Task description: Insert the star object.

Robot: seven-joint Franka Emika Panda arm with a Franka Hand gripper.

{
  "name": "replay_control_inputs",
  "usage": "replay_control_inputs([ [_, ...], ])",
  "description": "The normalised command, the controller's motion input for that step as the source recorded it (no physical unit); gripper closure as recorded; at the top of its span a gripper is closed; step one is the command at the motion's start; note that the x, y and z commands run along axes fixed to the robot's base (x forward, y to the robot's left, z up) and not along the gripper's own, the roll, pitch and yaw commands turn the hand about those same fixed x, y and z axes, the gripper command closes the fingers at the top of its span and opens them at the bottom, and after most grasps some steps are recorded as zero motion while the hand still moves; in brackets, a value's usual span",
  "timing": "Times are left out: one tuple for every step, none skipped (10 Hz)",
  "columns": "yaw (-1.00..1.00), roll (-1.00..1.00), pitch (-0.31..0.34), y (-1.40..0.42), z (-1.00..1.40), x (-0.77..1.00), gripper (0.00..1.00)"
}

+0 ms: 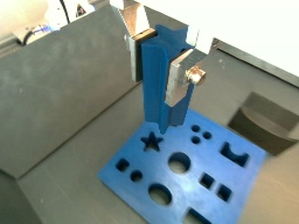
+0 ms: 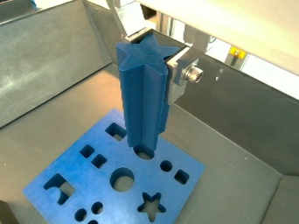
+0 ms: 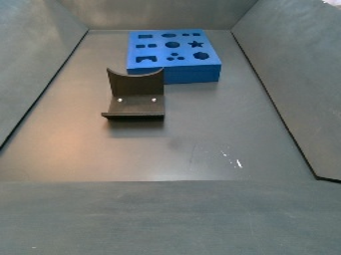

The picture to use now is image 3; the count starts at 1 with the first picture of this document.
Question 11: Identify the black curved plastic holder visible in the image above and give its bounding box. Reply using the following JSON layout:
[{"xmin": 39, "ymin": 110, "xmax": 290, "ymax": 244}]
[{"xmin": 102, "ymin": 69, "xmax": 166, "ymax": 120}]

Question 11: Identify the blue foam shape-sorter block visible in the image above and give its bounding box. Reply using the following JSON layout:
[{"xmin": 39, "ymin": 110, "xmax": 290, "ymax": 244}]
[{"xmin": 127, "ymin": 29, "xmax": 221, "ymax": 85}]

